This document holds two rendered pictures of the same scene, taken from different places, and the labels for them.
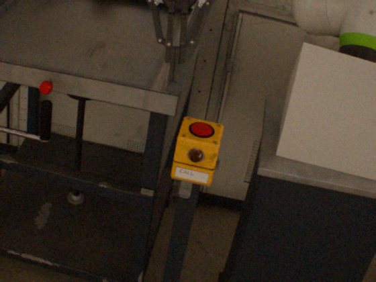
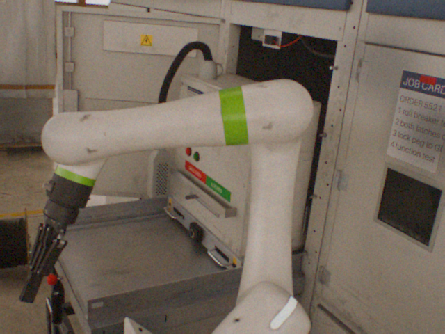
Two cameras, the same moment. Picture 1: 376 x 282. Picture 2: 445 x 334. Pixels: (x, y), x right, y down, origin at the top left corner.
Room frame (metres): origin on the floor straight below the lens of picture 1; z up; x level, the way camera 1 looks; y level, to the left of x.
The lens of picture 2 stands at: (0.96, -0.95, 1.65)
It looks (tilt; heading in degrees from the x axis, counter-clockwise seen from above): 19 degrees down; 55
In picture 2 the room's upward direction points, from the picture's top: 5 degrees clockwise
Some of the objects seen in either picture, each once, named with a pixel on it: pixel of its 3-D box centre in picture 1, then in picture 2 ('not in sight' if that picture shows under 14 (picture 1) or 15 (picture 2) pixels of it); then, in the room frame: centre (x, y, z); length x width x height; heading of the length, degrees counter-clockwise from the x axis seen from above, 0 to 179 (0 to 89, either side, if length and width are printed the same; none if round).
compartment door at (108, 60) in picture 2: not in sight; (140, 108); (1.76, 0.81, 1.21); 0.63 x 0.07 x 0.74; 150
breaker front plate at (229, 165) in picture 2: not in sight; (206, 161); (1.78, 0.32, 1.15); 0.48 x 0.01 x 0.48; 86
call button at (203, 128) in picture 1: (201, 131); not in sight; (1.10, -0.02, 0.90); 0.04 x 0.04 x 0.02
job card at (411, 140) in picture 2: not in sight; (418, 121); (1.94, -0.30, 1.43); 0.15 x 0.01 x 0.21; 87
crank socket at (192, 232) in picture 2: not in sight; (195, 232); (1.76, 0.32, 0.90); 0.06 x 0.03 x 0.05; 86
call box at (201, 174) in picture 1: (197, 151); not in sight; (1.10, -0.02, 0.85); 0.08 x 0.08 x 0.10; 87
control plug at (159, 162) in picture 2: not in sight; (160, 172); (1.72, 0.53, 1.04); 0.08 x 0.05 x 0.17; 176
